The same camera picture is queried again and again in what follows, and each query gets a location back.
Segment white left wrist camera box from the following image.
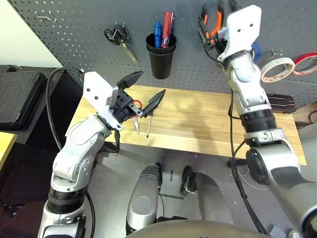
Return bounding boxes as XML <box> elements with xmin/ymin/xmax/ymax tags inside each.
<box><xmin>83</xmin><ymin>71</ymin><xmax>124</xmax><ymax>131</ymax></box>

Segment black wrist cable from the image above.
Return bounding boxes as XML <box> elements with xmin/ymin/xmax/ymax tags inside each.
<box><xmin>46</xmin><ymin>67</ymin><xmax>86</xmax><ymax>152</ymax></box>
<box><xmin>204</xmin><ymin>43</ymin><xmax>269</xmax><ymax>235</ymax></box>

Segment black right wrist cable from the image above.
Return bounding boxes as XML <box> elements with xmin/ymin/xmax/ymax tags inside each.
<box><xmin>204</xmin><ymin>43</ymin><xmax>269</xmax><ymax>235</ymax></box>

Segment silver robot right leg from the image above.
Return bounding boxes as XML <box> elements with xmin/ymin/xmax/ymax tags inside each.
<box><xmin>180</xmin><ymin>165</ymin><xmax>235</xmax><ymax>224</ymax></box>

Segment red handled scissors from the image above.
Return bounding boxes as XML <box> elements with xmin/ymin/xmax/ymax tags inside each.
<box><xmin>132</xmin><ymin>99</ymin><xmax>144</xmax><ymax>136</ymax></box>

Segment black handled scissors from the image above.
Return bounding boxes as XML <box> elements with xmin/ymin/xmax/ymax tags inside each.
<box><xmin>104</xmin><ymin>22</ymin><xmax>139</xmax><ymax>64</ymax></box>

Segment silver robot left leg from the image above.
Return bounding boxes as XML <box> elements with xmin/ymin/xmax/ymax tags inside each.
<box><xmin>125</xmin><ymin>162</ymin><xmax>163</xmax><ymax>236</ymax></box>

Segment silver double wire hook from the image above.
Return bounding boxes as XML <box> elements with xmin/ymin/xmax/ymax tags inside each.
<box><xmin>36</xmin><ymin>9</ymin><xmax>57</xmax><ymax>23</ymax></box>

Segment red tape roll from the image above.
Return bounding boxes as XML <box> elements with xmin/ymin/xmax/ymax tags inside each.
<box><xmin>292</xmin><ymin>52</ymin><xmax>317</xmax><ymax>76</ymax></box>

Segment blue tape roll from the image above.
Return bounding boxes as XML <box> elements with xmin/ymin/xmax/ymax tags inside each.
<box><xmin>251</xmin><ymin>42</ymin><xmax>262</xmax><ymax>62</ymax></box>

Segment grey robot torso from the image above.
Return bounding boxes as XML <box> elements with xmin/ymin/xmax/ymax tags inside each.
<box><xmin>126</xmin><ymin>219</ymin><xmax>268</xmax><ymax>238</ymax></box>

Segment orange black pliers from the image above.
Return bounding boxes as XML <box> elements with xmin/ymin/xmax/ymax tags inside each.
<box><xmin>198</xmin><ymin>1</ymin><xmax>225</xmax><ymax>45</ymax></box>

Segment silver robot leg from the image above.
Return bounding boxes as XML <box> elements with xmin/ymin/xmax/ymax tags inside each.
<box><xmin>180</xmin><ymin>165</ymin><xmax>235</xmax><ymax>224</ymax></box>
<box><xmin>125</xmin><ymin>162</ymin><xmax>163</xmax><ymax>236</ymax></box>

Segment white printed tape roll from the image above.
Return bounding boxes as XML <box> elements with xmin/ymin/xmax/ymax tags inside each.
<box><xmin>261</xmin><ymin>57</ymin><xmax>296</xmax><ymax>84</ymax></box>

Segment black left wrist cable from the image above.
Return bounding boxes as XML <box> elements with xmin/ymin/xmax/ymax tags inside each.
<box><xmin>46</xmin><ymin>67</ymin><xmax>86</xmax><ymax>152</ymax></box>

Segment black table bracket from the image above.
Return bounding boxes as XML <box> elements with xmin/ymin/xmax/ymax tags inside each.
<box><xmin>226</xmin><ymin>158</ymin><xmax>248</xmax><ymax>168</ymax></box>
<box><xmin>99</xmin><ymin>142</ymin><xmax>120</xmax><ymax>154</ymax></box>

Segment yellow board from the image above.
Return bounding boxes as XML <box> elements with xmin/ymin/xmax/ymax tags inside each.
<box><xmin>0</xmin><ymin>131</ymin><xmax>18</xmax><ymax>169</ymax></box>

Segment black floor clamp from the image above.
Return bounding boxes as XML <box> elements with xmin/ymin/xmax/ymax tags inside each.
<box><xmin>0</xmin><ymin>202</ymin><xmax>25</xmax><ymax>219</ymax></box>

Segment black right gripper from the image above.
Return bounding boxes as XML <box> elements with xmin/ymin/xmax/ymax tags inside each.
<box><xmin>198</xmin><ymin>15</ymin><xmax>228</xmax><ymax>54</ymax></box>

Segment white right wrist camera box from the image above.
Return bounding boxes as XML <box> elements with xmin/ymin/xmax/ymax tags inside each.
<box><xmin>226</xmin><ymin>5</ymin><xmax>263</xmax><ymax>57</ymax></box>

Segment black plastic cup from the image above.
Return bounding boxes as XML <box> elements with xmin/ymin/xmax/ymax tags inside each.
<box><xmin>145</xmin><ymin>33</ymin><xmax>178</xmax><ymax>80</ymax></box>

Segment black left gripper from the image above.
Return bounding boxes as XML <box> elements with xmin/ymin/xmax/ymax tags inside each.
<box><xmin>108</xmin><ymin>71</ymin><xmax>166</xmax><ymax>123</ymax></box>

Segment black side cabinet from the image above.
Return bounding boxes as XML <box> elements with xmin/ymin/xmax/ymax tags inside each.
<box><xmin>0</xmin><ymin>64</ymin><xmax>84</xmax><ymax>149</ymax></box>

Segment orange black screwdriver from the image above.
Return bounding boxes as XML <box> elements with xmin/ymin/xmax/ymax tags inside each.
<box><xmin>146</xmin><ymin>109</ymin><xmax>156</xmax><ymax>138</ymax></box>

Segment small black tool case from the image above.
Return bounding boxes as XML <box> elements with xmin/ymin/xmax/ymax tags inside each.
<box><xmin>266</xmin><ymin>94</ymin><xmax>297</xmax><ymax>114</ymax></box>

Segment light grey panel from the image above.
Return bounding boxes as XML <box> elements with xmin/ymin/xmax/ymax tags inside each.
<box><xmin>296</xmin><ymin>119</ymin><xmax>317</xmax><ymax>166</ymax></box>

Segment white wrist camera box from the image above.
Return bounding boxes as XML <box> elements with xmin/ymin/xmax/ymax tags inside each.
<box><xmin>83</xmin><ymin>71</ymin><xmax>124</xmax><ymax>131</ymax></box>
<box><xmin>226</xmin><ymin>5</ymin><xmax>263</xmax><ymax>57</ymax></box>

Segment grey metal pegboard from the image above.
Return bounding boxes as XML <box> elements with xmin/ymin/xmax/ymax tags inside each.
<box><xmin>7</xmin><ymin>0</ymin><xmax>317</xmax><ymax>110</ymax></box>

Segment large black tool case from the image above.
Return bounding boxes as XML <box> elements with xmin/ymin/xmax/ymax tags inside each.
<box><xmin>0</xmin><ymin>65</ymin><xmax>47</xmax><ymax>131</ymax></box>

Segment blue handled screwdriver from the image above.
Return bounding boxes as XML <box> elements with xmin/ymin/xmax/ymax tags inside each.
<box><xmin>154</xmin><ymin>22</ymin><xmax>163</xmax><ymax>49</ymax></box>

